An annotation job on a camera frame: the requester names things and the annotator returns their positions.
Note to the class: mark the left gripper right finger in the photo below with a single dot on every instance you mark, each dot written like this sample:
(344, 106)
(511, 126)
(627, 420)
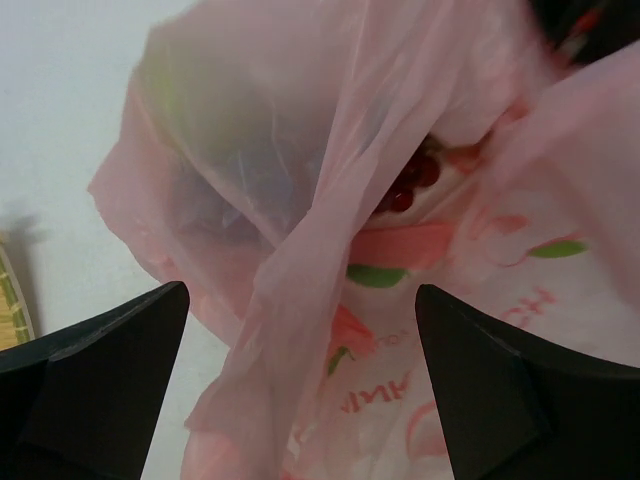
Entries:
(513, 405)

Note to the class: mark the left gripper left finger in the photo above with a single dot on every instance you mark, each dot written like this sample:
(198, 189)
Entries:
(83, 402)

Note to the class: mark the pink plastic bag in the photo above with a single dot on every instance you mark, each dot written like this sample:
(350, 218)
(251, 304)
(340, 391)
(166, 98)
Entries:
(300, 116)

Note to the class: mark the red fake grapes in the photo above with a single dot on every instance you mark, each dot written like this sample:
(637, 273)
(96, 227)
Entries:
(422, 171)

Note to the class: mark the green fake fruit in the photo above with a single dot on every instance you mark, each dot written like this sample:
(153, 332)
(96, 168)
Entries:
(163, 92)

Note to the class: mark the yellow bamboo mat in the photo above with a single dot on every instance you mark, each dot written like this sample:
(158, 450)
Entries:
(16, 327)

